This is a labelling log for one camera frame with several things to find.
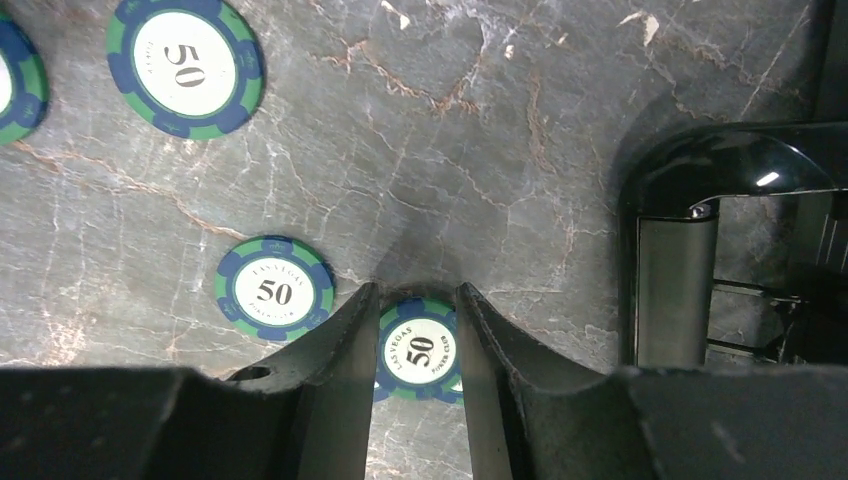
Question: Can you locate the black poker set case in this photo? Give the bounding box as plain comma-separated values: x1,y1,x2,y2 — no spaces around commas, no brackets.
617,1,847,367

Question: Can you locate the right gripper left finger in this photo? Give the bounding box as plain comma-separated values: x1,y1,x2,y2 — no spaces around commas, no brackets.
1,283,380,479

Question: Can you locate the teal chip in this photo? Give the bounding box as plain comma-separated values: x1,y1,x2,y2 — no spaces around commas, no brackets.
1,10,50,145
374,297,463,405
214,235,335,342

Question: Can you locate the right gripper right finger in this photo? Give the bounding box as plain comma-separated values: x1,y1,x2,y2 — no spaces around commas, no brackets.
455,283,847,479

